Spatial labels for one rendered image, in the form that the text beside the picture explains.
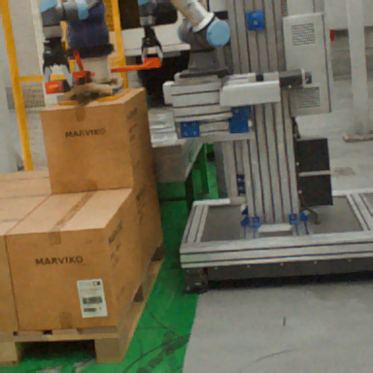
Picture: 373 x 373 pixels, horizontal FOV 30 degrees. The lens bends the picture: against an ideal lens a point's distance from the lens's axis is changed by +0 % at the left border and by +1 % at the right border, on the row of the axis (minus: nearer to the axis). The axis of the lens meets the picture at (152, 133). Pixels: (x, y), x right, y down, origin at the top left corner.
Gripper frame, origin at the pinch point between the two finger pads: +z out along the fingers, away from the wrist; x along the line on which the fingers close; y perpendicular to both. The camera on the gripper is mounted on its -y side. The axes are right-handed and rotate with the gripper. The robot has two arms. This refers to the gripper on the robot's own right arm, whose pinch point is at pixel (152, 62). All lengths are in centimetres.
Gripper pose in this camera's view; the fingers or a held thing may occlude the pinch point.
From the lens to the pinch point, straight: 373.1
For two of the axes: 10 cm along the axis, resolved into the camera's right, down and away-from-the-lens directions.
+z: 1.2, 9.8, 1.5
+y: -1.6, 1.7, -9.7
